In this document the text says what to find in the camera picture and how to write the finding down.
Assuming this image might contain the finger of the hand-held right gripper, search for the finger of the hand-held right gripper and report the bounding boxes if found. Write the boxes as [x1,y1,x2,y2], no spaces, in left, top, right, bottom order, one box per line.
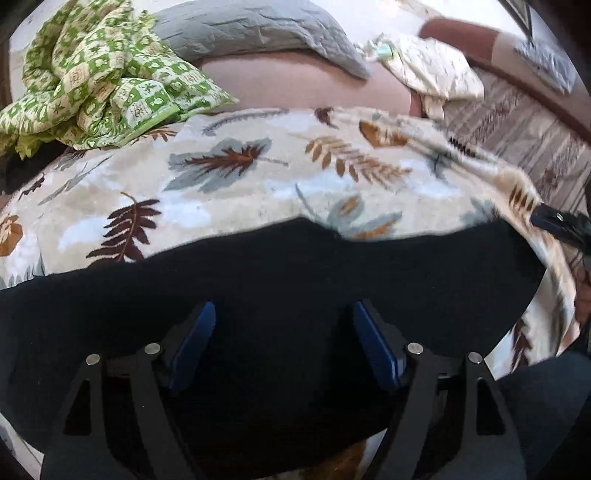
[530,203,591,254]

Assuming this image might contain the striped floral bed sheet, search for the striped floral bed sheet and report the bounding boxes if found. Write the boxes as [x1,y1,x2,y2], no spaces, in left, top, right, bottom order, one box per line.
[441,65,591,217]

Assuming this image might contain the pink quilted bed cover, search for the pink quilted bed cover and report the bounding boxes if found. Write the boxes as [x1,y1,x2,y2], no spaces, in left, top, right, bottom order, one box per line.
[196,48,428,118]

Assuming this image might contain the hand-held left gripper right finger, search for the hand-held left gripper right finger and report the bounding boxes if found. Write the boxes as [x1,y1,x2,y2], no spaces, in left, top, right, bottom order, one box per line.
[352,299,528,480]

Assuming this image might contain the green checkered cloth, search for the green checkered cloth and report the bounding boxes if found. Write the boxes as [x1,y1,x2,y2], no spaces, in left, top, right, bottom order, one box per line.
[0,0,240,160]

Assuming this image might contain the person's dark clothed leg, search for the person's dark clothed leg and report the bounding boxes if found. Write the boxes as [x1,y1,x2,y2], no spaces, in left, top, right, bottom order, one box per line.
[499,348,591,480]

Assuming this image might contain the black pants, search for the black pants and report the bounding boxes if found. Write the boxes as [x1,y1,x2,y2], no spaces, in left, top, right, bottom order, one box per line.
[0,217,548,467]

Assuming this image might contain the leaf print fleece blanket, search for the leaf print fleece blanket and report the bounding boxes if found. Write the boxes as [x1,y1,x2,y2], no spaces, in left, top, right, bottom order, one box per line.
[0,105,583,480]

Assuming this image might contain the grey quilted pillow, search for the grey quilted pillow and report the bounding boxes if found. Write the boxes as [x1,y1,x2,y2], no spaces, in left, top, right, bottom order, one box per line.
[152,0,372,81]

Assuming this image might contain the grey patterned cloth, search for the grey patterned cloth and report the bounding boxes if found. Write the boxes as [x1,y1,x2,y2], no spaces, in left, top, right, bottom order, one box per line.
[513,36,575,95]

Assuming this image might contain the dark brown bed frame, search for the dark brown bed frame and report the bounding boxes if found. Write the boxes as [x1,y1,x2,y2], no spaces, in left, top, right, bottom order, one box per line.
[419,17,591,141]

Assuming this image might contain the white floral print cloth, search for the white floral print cloth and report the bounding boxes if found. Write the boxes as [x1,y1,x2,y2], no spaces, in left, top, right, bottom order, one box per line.
[355,33,485,121]

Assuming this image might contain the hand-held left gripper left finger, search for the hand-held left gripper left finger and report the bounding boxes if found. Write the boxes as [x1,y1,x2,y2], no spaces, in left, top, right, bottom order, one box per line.
[41,302,217,480]

